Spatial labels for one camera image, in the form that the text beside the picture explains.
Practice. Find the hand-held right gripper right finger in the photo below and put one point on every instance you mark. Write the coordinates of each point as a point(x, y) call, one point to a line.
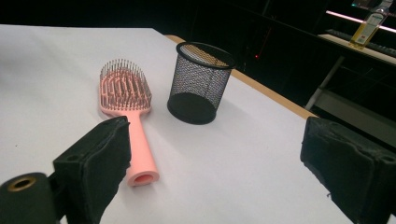
point(351, 168)

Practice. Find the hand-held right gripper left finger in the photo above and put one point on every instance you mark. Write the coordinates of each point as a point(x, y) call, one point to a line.
point(90, 165)

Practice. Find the pink hairbrush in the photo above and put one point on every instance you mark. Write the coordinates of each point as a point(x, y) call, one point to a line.
point(140, 149)

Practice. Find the black mesh pen holder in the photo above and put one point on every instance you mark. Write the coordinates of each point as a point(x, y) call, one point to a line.
point(191, 109)

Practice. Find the grey metal stand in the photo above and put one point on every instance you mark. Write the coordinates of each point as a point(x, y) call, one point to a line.
point(351, 115)

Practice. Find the black keyboard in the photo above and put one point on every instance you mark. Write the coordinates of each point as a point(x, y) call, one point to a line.
point(378, 47)

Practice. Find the clear bottle with yellow liquid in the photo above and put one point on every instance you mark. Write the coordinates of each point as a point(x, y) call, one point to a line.
point(369, 28)

